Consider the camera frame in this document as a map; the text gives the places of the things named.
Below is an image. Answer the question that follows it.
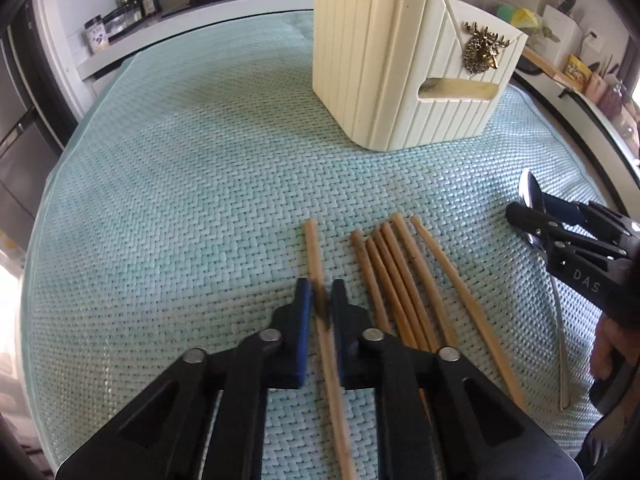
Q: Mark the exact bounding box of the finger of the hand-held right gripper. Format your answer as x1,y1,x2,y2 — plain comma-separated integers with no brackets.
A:
542,194,639,247
506,202,622,262

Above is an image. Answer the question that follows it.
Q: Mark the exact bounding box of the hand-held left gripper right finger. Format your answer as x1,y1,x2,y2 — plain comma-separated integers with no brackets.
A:
330,278,583,480

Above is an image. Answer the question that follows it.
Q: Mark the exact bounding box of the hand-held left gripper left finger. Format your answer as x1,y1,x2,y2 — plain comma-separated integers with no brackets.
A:
55,278,315,480

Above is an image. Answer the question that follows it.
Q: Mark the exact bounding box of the row of wooden chopsticks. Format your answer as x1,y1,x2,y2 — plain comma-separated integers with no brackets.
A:
350,212,528,431

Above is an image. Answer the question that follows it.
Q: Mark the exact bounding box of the metal spoon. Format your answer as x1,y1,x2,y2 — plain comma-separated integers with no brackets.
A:
517,170,573,412

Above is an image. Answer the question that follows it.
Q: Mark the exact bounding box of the slim wooden chopstick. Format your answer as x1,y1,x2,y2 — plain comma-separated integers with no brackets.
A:
302,218,358,480

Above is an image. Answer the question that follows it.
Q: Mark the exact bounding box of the cream ribbed utensil holder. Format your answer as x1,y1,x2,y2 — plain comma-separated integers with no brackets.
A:
312,0,529,151

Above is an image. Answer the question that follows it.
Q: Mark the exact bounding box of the person's right hand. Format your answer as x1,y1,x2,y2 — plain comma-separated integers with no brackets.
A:
590,316,640,382

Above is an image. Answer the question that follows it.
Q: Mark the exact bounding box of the pink utensil cup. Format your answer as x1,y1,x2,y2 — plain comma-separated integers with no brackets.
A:
585,64,632,117

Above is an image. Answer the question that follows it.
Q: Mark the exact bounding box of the yellow packet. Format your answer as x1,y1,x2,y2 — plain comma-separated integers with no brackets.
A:
565,55,594,92

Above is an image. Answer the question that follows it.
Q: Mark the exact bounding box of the wooden cutting board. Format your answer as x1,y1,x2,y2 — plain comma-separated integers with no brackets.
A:
520,47,573,87

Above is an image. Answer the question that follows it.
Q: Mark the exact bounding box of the white knife block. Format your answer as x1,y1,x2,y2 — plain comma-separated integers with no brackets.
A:
540,4,587,70

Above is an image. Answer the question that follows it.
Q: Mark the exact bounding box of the yellow green sponge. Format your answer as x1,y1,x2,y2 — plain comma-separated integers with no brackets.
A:
496,4,542,32

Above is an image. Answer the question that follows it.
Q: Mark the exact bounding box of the teal woven mat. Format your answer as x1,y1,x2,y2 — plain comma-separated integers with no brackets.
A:
22,10,626,480

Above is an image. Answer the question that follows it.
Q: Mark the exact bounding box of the stainless steel refrigerator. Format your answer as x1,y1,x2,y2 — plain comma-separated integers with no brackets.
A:
0,5,77,261

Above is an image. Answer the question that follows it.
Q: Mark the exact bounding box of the clear seasoning container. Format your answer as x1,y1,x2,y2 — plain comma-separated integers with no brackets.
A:
102,7,127,42

